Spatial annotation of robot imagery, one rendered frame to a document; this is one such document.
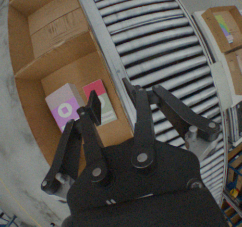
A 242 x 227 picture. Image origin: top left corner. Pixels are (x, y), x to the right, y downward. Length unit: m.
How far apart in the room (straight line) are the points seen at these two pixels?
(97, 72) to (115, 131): 0.23
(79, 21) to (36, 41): 0.23
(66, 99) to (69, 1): 0.47
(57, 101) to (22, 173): 2.19
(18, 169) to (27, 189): 0.47
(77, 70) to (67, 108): 0.15
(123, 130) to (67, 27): 0.49
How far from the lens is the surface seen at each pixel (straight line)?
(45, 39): 0.63
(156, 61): 0.65
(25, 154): 2.19
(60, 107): 0.46
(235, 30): 1.17
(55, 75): 0.54
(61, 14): 0.65
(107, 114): 0.47
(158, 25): 0.74
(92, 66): 0.49
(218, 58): 0.89
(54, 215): 3.06
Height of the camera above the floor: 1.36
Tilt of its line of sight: 83 degrees down
